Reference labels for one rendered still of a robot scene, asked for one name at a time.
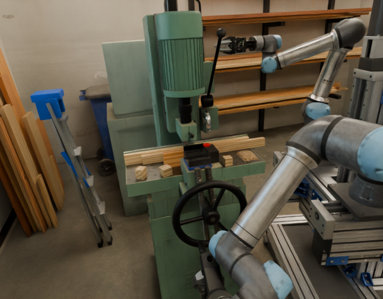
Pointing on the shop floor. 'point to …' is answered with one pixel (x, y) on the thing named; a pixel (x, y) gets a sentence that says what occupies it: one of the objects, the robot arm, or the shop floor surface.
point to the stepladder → (73, 158)
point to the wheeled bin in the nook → (104, 94)
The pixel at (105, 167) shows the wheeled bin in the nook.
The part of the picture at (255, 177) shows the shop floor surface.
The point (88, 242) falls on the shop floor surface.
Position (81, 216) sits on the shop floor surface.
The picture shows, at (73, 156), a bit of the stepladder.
